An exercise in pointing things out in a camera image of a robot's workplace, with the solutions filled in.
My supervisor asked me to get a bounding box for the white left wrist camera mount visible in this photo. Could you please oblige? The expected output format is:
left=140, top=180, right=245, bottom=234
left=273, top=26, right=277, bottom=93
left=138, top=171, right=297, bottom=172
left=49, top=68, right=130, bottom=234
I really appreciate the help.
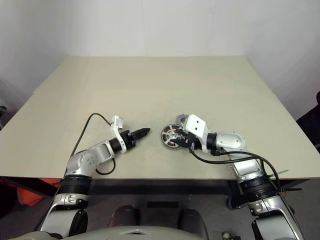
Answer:
left=108, top=114, right=129, bottom=154

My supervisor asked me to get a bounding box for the dark bag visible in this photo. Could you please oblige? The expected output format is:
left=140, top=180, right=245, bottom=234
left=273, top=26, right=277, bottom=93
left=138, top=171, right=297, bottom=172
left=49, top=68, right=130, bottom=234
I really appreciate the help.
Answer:
left=0, top=105, right=8, bottom=129

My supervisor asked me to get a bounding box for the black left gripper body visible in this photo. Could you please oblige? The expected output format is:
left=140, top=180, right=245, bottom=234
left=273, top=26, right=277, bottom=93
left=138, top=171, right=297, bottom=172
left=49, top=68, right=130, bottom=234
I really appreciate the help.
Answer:
left=121, top=130, right=138, bottom=151

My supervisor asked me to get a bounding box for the dark rounded shape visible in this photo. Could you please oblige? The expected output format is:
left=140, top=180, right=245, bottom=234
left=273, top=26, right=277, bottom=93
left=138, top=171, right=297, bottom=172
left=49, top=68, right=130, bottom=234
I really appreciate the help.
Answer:
left=178, top=208, right=209, bottom=240
left=109, top=204, right=141, bottom=227

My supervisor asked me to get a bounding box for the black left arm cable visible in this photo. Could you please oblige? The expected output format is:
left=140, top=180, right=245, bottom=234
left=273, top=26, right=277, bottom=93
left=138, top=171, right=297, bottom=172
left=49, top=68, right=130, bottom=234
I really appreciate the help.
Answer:
left=70, top=113, right=117, bottom=176

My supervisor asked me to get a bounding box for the black spoked rotor disc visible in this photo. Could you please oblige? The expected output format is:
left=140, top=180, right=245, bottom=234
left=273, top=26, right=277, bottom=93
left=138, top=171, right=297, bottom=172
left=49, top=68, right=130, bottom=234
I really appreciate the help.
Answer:
left=160, top=123, right=185, bottom=150

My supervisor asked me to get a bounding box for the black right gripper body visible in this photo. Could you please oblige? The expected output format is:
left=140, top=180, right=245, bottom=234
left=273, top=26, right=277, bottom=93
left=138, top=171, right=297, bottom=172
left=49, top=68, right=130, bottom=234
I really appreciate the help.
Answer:
left=183, top=132, right=202, bottom=152

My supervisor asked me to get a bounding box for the orange box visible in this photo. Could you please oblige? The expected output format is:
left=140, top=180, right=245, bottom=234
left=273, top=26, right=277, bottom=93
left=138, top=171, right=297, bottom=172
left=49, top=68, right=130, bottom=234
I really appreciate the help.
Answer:
left=15, top=177, right=62, bottom=207

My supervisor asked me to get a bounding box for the grey motor housing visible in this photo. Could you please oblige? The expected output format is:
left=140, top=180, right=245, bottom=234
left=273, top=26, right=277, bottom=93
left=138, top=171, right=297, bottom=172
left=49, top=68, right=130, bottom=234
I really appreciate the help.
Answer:
left=175, top=113, right=191, bottom=129

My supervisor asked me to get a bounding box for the grey robot torso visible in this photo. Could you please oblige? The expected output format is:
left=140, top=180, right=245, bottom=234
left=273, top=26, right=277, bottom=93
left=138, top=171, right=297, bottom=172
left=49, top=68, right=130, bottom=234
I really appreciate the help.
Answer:
left=21, top=219, right=202, bottom=240

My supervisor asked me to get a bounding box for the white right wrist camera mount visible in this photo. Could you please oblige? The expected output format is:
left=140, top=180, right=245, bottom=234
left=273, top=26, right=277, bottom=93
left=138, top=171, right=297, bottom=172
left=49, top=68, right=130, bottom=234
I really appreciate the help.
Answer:
left=185, top=114, right=210, bottom=152

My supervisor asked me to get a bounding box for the black zip tie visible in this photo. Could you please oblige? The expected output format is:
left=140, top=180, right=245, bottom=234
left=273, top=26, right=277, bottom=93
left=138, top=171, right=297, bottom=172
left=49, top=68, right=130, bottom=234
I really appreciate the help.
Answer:
left=279, top=187, right=303, bottom=194

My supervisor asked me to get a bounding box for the black table frame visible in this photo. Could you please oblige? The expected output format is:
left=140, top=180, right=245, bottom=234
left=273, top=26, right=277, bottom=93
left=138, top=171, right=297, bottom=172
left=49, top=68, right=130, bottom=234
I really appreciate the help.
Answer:
left=0, top=175, right=320, bottom=211

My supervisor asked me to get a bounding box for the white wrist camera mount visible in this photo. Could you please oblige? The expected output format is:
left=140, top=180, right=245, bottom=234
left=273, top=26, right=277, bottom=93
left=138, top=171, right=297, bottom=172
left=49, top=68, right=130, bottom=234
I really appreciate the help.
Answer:
left=108, top=114, right=129, bottom=154
left=185, top=114, right=210, bottom=152

